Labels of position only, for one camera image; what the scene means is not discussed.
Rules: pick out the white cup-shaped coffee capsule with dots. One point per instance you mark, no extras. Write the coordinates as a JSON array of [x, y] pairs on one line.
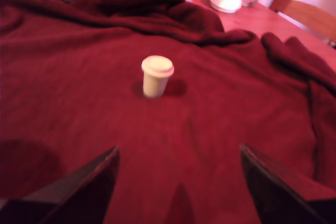
[[156, 82]]

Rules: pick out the dark red fleece cloth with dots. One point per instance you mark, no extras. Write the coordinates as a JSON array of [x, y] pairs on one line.
[[105, 103]]

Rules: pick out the wooden chair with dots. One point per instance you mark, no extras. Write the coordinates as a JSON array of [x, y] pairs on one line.
[[304, 14]]

